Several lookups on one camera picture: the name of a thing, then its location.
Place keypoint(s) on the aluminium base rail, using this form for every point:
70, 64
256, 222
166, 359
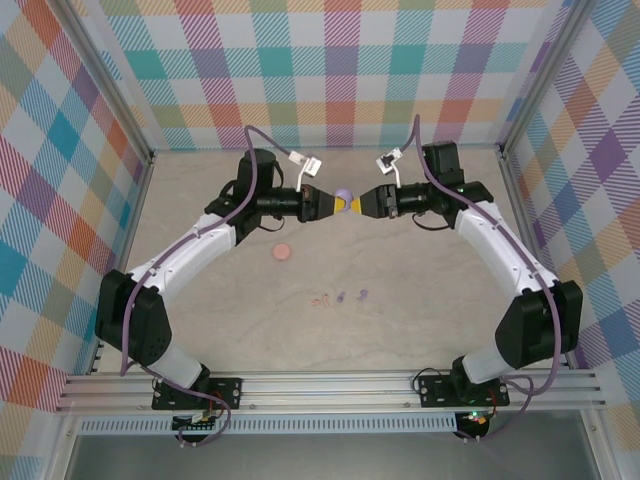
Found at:
325, 390

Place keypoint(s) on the grey metal shelf panel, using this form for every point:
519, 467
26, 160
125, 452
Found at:
325, 460

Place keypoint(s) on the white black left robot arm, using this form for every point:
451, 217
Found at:
190, 257

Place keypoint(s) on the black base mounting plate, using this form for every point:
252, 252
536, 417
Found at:
227, 392
440, 390

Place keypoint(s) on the purple earbud charging case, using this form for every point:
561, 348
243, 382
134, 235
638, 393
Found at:
343, 193

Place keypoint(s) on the aluminium frame side rail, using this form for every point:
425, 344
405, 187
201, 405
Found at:
121, 265
516, 190

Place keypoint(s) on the pink earbud charging case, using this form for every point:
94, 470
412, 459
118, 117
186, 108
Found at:
281, 252

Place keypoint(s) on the aluminium frame post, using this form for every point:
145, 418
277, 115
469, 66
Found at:
539, 80
111, 80

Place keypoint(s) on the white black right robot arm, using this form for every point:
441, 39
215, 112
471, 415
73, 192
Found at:
475, 245

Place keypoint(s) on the small circuit board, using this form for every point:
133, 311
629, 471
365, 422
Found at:
197, 424
475, 417

